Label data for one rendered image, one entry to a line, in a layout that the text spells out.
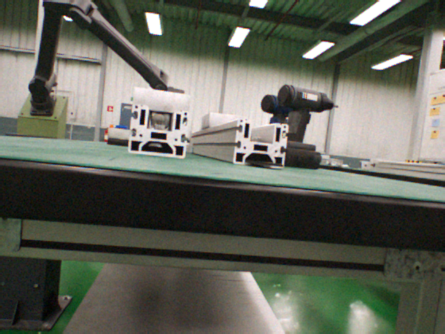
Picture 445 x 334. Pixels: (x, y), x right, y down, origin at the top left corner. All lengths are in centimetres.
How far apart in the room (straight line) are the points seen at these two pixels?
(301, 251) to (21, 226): 28
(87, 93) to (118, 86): 108
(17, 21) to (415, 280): 1388
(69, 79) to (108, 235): 1275
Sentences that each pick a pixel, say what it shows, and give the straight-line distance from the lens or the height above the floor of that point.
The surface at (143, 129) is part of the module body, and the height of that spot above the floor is 82.
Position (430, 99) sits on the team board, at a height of 164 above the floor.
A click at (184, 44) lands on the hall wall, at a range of 1285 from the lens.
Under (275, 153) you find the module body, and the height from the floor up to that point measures 81.
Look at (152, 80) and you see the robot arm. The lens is 139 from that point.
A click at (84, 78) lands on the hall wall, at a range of 1295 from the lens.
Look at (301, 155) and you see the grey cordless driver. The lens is 93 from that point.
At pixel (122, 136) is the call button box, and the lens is 126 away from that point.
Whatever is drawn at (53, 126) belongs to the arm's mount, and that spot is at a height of 82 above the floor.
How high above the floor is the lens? 80
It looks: 3 degrees down
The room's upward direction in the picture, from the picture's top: 6 degrees clockwise
